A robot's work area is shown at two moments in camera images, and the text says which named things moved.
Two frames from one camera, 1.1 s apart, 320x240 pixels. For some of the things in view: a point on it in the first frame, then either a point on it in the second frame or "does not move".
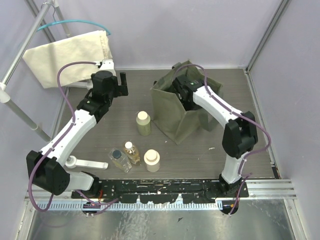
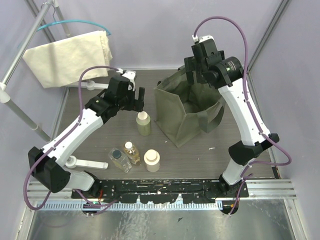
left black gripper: (121, 89) to (135, 100)
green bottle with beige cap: (143, 121) does not move
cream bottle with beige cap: (152, 160) does not move
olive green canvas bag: (169, 110) does not move
